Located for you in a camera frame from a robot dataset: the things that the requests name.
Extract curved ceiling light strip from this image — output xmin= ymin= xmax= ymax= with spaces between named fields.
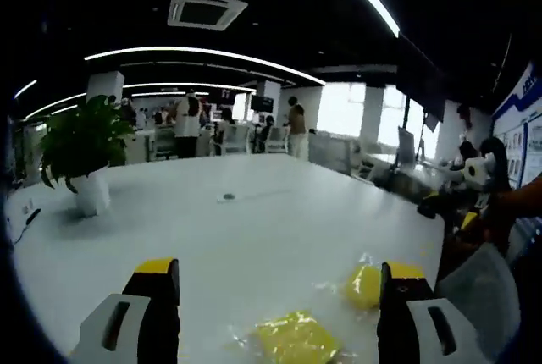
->
xmin=83 ymin=46 xmax=327 ymax=85

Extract black plug with cable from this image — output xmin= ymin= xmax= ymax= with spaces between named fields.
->
xmin=10 ymin=207 xmax=42 ymax=246

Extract white background desk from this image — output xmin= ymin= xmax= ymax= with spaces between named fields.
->
xmin=124 ymin=129 xmax=177 ymax=165

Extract round yellow silicone block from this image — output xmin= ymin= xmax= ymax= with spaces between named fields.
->
xmin=312 ymin=251 xmax=384 ymax=312

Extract ceiling air conditioner vent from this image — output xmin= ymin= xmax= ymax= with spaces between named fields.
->
xmin=167 ymin=0 xmax=249 ymax=31

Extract blue white wall poster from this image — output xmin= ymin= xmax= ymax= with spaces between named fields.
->
xmin=490 ymin=61 xmax=542 ymax=190

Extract green potted plant white pot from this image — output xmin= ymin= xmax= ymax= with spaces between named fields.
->
xmin=37 ymin=93 xmax=136 ymax=218

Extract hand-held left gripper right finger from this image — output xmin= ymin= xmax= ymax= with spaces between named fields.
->
xmin=376 ymin=261 xmax=492 ymax=364

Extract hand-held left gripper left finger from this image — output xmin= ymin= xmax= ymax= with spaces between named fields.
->
xmin=67 ymin=256 xmax=181 ymax=364

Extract white office chair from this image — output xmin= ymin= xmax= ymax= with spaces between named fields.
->
xmin=222 ymin=124 xmax=251 ymax=156
xmin=308 ymin=131 xmax=355 ymax=177

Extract square yellow silicone block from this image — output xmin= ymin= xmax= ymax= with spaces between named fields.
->
xmin=224 ymin=307 xmax=344 ymax=364

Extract grey mesh office chair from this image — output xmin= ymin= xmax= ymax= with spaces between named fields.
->
xmin=435 ymin=243 xmax=522 ymax=361

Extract person's right hand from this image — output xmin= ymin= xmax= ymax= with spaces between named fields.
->
xmin=455 ymin=192 xmax=516 ymax=255

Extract grey standing monitor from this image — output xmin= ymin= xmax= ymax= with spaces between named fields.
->
xmin=397 ymin=126 xmax=418 ymax=166

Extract black hanging monitor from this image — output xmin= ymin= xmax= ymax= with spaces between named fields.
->
xmin=396 ymin=36 xmax=450 ymax=124

